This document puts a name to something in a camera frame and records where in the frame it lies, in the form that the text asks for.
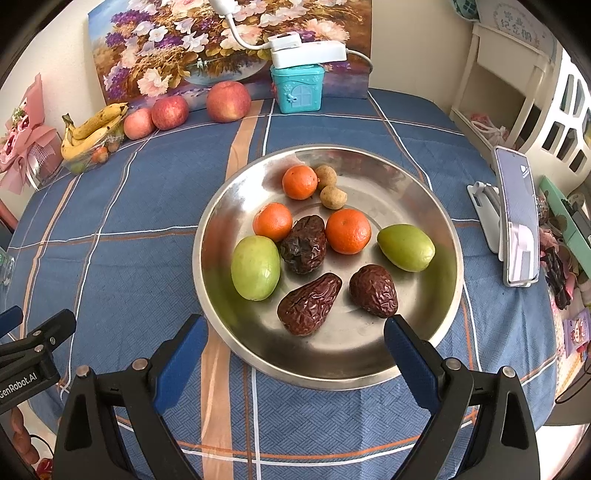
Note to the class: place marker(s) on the white phone stand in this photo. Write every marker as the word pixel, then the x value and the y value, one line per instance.
pixel 485 203

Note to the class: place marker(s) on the pink and white bag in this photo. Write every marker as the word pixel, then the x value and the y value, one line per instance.
pixel 487 127

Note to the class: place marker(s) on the white shelf unit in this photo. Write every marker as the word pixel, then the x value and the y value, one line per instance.
pixel 466 83

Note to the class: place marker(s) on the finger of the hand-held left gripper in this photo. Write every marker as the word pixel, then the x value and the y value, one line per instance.
pixel 55 327
pixel 10 319

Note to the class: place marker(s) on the green jujube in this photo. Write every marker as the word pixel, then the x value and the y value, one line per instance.
pixel 406 247
pixel 255 267

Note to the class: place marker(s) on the small brown longan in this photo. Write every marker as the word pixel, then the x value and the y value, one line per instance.
pixel 112 147

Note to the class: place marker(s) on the dark red apple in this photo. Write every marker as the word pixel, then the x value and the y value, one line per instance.
pixel 170 112

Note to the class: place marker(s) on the white panel with window cutouts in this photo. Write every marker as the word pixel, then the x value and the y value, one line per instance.
pixel 556 122

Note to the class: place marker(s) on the clear glass tray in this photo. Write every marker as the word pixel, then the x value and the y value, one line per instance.
pixel 121 138

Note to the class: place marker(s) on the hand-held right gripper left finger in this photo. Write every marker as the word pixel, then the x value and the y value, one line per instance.
pixel 184 360

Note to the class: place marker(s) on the round wall decoration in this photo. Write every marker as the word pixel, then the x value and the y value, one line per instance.
pixel 521 21

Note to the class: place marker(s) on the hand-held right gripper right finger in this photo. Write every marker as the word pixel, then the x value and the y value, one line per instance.
pixel 408 364

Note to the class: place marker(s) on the yellow banana bunch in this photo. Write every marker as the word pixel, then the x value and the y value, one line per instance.
pixel 87 138

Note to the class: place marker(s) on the clear glass cup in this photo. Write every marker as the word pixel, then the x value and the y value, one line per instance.
pixel 4 267

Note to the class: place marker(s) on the orange tangerine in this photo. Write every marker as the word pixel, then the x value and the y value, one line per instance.
pixel 273 222
pixel 348 230
pixel 300 182

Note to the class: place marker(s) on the person's left hand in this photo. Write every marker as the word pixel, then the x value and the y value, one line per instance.
pixel 23 436

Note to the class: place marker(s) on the green box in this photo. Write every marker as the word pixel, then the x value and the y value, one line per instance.
pixel 561 203

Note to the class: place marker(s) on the dark clutter pile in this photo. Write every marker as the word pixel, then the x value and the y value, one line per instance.
pixel 556 272

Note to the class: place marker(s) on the large red apple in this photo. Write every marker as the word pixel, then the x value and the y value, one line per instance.
pixel 228 101

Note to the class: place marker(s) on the smartphone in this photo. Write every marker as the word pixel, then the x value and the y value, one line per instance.
pixel 517 207

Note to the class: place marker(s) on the stainless steel plate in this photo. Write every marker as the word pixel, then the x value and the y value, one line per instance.
pixel 360 341

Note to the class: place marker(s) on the blue plaid tablecloth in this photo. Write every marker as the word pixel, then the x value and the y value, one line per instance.
pixel 138 230

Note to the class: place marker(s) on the wrinkled dried red date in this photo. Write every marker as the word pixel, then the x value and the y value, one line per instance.
pixel 304 244
pixel 310 304
pixel 374 290

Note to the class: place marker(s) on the pink flower bouquet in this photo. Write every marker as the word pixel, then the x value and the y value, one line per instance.
pixel 27 138

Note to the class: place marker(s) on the cartoon printed card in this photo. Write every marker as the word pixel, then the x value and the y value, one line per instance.
pixel 577 332

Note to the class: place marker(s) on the small green fruit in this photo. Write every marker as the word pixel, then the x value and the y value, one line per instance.
pixel 77 166

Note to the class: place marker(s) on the white gooseneck lamp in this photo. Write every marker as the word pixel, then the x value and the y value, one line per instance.
pixel 231 23

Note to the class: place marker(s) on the teal house-shaped box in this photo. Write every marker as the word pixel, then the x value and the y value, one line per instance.
pixel 295 92

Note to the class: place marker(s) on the flower painting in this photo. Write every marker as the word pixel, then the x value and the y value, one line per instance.
pixel 152 46

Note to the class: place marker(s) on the white plug adapter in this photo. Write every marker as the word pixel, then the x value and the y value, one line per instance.
pixel 284 41

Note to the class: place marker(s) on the small orange fruit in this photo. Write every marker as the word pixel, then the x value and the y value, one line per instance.
pixel 98 155

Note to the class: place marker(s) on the white power strip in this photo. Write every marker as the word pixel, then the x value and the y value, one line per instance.
pixel 314 53

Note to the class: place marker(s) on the pale red apple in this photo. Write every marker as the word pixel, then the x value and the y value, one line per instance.
pixel 138 123

